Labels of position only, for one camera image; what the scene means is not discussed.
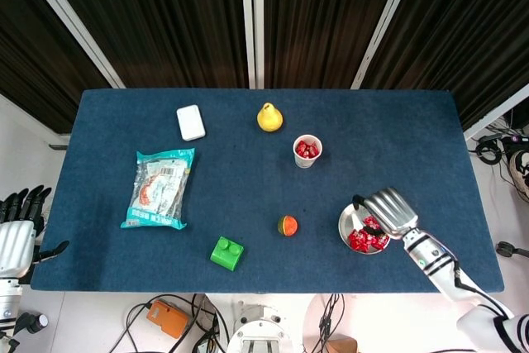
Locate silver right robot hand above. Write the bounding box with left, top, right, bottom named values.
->
left=351, top=187, right=419, bottom=241

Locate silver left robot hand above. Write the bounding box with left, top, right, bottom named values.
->
left=0, top=185, right=70, bottom=279

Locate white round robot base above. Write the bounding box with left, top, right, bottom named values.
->
left=226, top=303, right=293, bottom=353

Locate silver metal plate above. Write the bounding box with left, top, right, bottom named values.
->
left=337, top=200, right=392, bottom=255

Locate white paper cup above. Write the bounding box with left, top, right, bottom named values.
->
left=292, top=133, right=323, bottom=169

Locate black knob clamp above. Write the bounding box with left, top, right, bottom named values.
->
left=12, top=311, right=50, bottom=336

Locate black white shoe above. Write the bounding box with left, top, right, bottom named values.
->
left=506, top=149, right=529, bottom=198

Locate brown wooden object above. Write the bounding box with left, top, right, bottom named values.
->
left=329, top=336, right=359, bottom=353

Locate blue table cloth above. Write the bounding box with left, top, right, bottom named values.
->
left=30, top=88, right=506, bottom=294

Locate yellow toy pear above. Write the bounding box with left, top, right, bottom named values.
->
left=256, top=101, right=284, bottom=134

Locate teal clear snack bag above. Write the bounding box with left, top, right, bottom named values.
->
left=120, top=147, right=196, bottom=231

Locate orange floor device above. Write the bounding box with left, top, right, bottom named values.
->
left=146, top=298, right=190, bottom=340

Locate green toy building block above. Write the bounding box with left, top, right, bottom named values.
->
left=209, top=236, right=245, bottom=273

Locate dark pleated curtain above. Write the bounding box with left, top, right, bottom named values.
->
left=39, top=0, right=250, bottom=89
left=0, top=0, right=112, bottom=135
left=263, top=0, right=405, bottom=89
left=360, top=0, right=529, bottom=131

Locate white rectangular box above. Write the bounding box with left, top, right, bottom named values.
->
left=176, top=103, right=207, bottom=142

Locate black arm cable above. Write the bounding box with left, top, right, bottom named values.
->
left=451, top=260, right=514, bottom=317

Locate black coiled cable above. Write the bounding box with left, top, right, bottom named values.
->
left=474, top=137, right=503, bottom=165

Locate black handle object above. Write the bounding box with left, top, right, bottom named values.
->
left=495, top=241, right=529, bottom=259

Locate black floor cable bundle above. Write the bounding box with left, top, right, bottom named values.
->
left=317, top=293, right=346, bottom=353

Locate black looped floor cable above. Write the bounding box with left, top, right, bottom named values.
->
left=109, top=293, right=232, bottom=353

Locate white frame post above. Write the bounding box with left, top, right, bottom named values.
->
left=239, top=0, right=256, bottom=89
left=462, top=83, right=529, bottom=142
left=251, top=0, right=266, bottom=89
left=13, top=0, right=126, bottom=89
left=350, top=0, right=423, bottom=90

